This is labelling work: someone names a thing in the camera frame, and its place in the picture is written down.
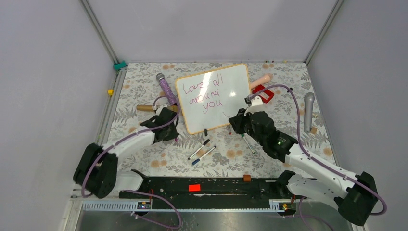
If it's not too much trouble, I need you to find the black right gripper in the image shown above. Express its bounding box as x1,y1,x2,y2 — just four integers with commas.
229,107,266,146

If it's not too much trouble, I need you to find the yellow framed whiteboard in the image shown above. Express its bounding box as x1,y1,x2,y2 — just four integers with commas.
175,64,251,134

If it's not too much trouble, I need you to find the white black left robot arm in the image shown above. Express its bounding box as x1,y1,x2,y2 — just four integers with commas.
73,107,179,199

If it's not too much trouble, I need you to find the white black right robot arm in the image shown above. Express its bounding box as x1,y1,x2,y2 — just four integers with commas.
228,108,378,226

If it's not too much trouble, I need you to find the blue cap whiteboard marker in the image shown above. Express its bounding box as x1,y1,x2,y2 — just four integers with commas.
192,146,216,166

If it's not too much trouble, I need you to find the black cap whiteboard marker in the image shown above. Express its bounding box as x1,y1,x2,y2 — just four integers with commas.
188,139,210,160

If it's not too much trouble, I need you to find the green cap marker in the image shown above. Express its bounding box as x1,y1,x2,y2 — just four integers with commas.
241,134,256,154

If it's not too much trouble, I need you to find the red plastic tray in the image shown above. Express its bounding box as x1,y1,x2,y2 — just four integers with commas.
252,85,275,104

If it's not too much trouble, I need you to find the floral table mat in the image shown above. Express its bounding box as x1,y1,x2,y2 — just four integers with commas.
98,62,343,180

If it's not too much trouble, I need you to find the orange brown cylinder block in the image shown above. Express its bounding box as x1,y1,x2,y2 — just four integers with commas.
242,174,252,182

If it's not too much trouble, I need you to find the small wooden cube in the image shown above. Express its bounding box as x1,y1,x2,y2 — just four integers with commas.
310,127,318,135

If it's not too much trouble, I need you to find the purple glitter microphone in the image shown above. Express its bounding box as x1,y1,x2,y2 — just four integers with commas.
156,73,178,105

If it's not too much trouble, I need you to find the silver microphone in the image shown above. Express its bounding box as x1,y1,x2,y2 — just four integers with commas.
304,92,315,133

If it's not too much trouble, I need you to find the red label sticker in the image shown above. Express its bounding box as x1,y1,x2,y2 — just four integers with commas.
188,184,201,192

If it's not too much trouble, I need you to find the yellow small cube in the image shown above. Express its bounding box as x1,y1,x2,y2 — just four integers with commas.
107,89,114,96

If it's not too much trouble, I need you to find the teal corner clamp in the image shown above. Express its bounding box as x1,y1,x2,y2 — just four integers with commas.
113,61,127,71

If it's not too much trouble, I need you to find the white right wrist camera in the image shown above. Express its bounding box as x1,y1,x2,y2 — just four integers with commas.
244,96,265,116

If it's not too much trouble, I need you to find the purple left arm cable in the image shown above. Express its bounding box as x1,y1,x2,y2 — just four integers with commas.
80,96,183,230

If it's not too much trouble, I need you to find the wooden rolling pin handle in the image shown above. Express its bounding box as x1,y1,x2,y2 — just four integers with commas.
136,104,178,112

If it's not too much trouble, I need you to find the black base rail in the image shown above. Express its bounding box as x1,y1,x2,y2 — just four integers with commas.
119,177,301,207

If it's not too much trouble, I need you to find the white cable duct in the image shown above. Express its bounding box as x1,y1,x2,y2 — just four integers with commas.
82,200,295,213

